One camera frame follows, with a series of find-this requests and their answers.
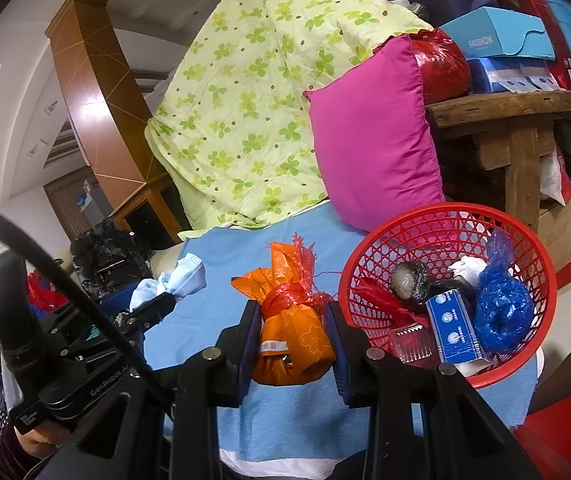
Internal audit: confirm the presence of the person's left hand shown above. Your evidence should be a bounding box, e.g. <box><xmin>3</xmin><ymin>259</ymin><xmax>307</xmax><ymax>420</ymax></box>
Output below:
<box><xmin>15</xmin><ymin>422</ymin><xmax>73</xmax><ymax>461</ymax></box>

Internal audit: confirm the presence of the blue face mask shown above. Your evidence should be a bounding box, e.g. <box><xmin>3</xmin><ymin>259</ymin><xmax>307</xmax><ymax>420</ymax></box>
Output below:
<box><xmin>129</xmin><ymin>252</ymin><xmax>208</xmax><ymax>313</ymax></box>

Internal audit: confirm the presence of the green floral quilt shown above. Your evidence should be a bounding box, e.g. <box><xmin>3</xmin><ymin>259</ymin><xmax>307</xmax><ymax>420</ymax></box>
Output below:
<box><xmin>144</xmin><ymin>0</ymin><xmax>433</xmax><ymax>241</ymax></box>

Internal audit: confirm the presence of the red plastic basket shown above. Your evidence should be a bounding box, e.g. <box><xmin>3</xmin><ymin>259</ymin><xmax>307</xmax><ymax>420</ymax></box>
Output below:
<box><xmin>338</xmin><ymin>202</ymin><xmax>559</xmax><ymax>391</ymax></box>

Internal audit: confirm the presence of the brown door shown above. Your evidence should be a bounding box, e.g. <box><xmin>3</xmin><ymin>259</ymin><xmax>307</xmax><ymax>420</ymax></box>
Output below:
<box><xmin>42</xmin><ymin>165</ymin><xmax>116</xmax><ymax>241</ymax></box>

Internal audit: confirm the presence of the orange wrapper bundle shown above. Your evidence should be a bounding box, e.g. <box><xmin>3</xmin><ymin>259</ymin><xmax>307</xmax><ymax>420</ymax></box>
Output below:
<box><xmin>230</xmin><ymin>232</ymin><xmax>339</xmax><ymax>387</ymax></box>

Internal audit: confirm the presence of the clear plastic container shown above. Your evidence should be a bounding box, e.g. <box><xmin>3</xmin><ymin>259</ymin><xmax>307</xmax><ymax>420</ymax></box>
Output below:
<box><xmin>389</xmin><ymin>324</ymin><xmax>439</xmax><ymax>366</ymax></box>

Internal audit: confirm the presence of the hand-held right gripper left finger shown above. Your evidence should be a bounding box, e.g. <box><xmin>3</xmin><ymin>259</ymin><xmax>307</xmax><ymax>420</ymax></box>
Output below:
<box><xmin>35</xmin><ymin>300</ymin><xmax>264</xmax><ymax>480</ymax></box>

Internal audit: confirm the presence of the shiny red plastic bag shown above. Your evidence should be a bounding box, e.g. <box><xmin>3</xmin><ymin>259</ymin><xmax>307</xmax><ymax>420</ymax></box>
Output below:
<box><xmin>373</xmin><ymin>27</ymin><xmax>472</xmax><ymax>106</ymax></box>

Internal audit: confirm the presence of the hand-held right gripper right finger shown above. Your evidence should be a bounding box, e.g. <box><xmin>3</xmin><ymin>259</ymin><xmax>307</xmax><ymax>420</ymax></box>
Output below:
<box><xmin>324</xmin><ymin>300</ymin><xmax>551</xmax><ymax>480</ymax></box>

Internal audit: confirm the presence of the black plastic bag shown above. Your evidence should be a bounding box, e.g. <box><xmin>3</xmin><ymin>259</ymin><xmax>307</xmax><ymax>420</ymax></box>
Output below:
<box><xmin>69</xmin><ymin>220</ymin><xmax>153</xmax><ymax>301</ymax></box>

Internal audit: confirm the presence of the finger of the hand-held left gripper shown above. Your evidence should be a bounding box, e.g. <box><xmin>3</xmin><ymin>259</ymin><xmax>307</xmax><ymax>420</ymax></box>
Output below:
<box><xmin>72</xmin><ymin>291</ymin><xmax>177</xmax><ymax>346</ymax></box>

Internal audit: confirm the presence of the black cable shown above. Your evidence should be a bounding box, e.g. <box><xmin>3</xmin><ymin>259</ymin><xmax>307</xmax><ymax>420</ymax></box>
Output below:
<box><xmin>0</xmin><ymin>199</ymin><xmax>176</xmax><ymax>411</ymax></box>

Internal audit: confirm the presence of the wooden cabinet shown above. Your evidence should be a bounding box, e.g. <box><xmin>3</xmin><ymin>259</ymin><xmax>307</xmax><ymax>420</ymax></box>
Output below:
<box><xmin>45</xmin><ymin>0</ymin><xmax>191</xmax><ymax>246</ymax></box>

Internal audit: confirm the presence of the light blue towel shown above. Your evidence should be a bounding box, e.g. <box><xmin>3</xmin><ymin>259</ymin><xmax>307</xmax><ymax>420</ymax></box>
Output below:
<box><xmin>142</xmin><ymin>200</ymin><xmax>539</xmax><ymax>463</ymax></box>

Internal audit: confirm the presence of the magenta pillow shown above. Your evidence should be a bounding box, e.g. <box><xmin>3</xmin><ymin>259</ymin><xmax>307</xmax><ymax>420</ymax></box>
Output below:
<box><xmin>303</xmin><ymin>34</ymin><xmax>447</xmax><ymax>233</ymax></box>

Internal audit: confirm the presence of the blue box with white dots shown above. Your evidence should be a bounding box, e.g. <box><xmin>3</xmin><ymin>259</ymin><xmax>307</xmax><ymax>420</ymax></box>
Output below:
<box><xmin>425</xmin><ymin>290</ymin><xmax>493</xmax><ymax>366</ymax></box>

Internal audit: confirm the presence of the white tissue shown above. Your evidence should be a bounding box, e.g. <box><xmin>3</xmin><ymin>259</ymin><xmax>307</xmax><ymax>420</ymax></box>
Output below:
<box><xmin>448</xmin><ymin>255</ymin><xmax>491</xmax><ymax>288</ymax></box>

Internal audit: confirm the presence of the white plastic bag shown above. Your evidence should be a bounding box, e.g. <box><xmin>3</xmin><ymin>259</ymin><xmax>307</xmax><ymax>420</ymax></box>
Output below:
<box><xmin>538</xmin><ymin>145</ymin><xmax>571</xmax><ymax>206</ymax></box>

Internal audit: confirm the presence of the blue plastic bag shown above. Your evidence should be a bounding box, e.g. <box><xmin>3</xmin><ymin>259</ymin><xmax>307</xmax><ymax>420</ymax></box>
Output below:
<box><xmin>473</xmin><ymin>230</ymin><xmax>535</xmax><ymax>356</ymax></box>

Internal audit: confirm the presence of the blue pack of masks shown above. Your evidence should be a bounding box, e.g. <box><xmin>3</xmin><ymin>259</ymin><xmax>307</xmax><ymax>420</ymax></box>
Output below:
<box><xmin>465</xmin><ymin>56</ymin><xmax>569</xmax><ymax>95</ymax></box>

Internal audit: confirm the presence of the person's left forearm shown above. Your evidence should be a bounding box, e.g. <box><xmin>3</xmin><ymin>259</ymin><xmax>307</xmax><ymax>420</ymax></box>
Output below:
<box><xmin>0</xmin><ymin>425</ymin><xmax>36</xmax><ymax>480</ymax></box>

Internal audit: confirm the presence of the light blue cardboard box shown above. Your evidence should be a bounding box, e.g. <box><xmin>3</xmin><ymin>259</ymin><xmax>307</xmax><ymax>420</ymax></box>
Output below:
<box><xmin>438</xmin><ymin>6</ymin><xmax>559</xmax><ymax>60</ymax></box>

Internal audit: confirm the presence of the wooden bench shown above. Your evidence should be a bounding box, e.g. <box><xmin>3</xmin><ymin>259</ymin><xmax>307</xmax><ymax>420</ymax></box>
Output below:
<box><xmin>425</xmin><ymin>89</ymin><xmax>571</xmax><ymax>236</ymax></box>

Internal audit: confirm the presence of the brown cardboard box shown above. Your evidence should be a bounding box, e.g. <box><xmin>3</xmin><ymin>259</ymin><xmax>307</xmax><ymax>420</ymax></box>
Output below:
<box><xmin>535</xmin><ymin>195</ymin><xmax>571</xmax><ymax>273</ymax></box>

